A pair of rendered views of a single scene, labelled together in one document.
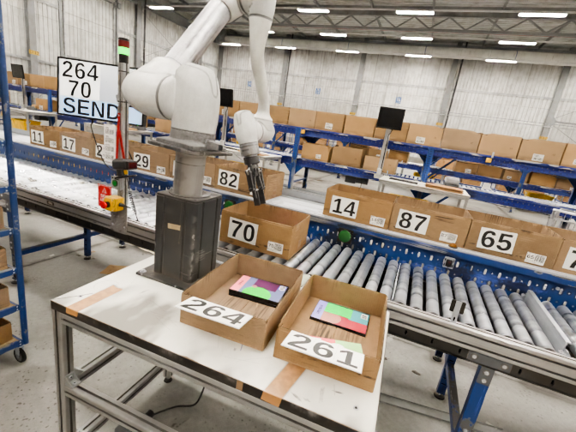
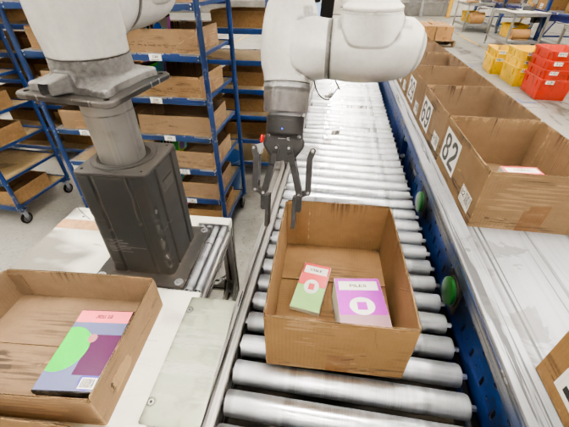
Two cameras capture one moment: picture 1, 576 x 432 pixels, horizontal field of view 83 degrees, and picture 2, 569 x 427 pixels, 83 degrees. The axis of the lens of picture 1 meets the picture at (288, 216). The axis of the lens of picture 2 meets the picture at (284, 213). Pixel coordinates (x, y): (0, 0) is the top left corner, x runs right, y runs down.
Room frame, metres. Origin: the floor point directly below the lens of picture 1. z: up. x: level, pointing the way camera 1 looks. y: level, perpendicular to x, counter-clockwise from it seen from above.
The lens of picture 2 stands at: (1.43, -0.40, 1.43)
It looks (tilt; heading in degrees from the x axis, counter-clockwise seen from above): 36 degrees down; 78
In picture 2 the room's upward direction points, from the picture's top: straight up
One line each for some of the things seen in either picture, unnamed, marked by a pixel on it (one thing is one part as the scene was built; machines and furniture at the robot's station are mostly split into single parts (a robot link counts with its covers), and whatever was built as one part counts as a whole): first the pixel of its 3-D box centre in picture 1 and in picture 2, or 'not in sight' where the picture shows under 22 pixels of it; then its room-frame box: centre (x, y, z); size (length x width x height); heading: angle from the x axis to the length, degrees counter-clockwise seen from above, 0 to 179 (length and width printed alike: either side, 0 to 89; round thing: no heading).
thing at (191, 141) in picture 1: (196, 140); (86, 69); (1.17, 0.36, 1.28); 0.22 x 0.18 x 0.06; 63
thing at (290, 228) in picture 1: (266, 227); (335, 275); (1.66, 0.11, 0.83); 0.39 x 0.29 x 0.17; 72
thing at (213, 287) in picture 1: (248, 293); (49, 336); (1.01, 0.10, 0.80); 0.38 x 0.28 x 0.10; 164
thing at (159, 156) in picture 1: (162, 160); (444, 92); (2.53, 1.04, 0.96); 0.39 x 0.29 x 0.17; 69
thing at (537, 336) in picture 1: (528, 321); not in sight; (1.26, -1.08, 0.72); 0.52 x 0.05 x 0.05; 160
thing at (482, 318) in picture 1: (477, 306); not in sight; (1.33, -0.90, 0.72); 0.52 x 0.05 x 0.05; 160
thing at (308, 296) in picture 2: not in sight; (311, 287); (1.61, 0.14, 0.76); 0.16 x 0.07 x 0.02; 61
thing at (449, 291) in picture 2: not in sight; (447, 290); (1.92, 0.03, 0.81); 0.07 x 0.01 x 0.07; 70
